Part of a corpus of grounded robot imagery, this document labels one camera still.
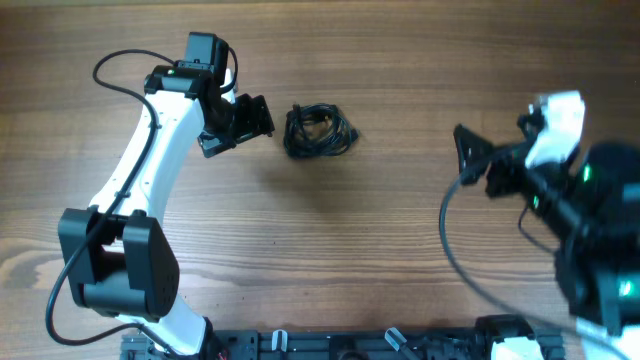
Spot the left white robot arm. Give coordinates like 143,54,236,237
57,32,274,359

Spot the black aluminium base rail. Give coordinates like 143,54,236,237
121,327,566,360

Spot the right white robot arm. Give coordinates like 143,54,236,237
453,125,639,359

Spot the black usb cable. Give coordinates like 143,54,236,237
282,102,360,161

